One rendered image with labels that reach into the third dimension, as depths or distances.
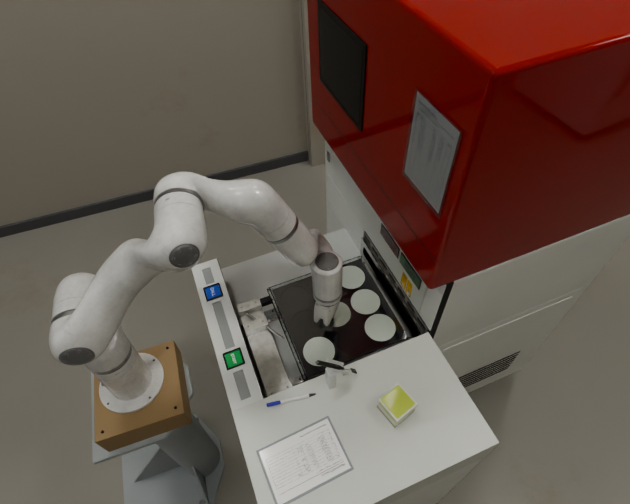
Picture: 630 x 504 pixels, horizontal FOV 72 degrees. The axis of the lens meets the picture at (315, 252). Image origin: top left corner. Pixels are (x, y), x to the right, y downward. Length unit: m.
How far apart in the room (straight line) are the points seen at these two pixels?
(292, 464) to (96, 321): 0.60
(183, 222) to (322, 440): 0.69
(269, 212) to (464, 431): 0.78
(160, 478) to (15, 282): 1.62
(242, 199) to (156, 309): 1.91
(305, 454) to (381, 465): 0.20
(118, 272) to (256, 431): 0.57
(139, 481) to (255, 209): 1.70
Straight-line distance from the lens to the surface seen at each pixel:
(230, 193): 0.90
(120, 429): 1.44
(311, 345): 1.43
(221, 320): 1.45
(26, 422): 2.74
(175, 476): 2.32
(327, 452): 1.24
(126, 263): 0.99
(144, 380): 1.42
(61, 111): 3.01
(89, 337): 1.10
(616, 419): 2.65
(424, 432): 1.28
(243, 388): 1.33
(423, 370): 1.34
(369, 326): 1.46
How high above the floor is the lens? 2.17
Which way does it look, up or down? 51 degrees down
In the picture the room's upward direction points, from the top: 3 degrees counter-clockwise
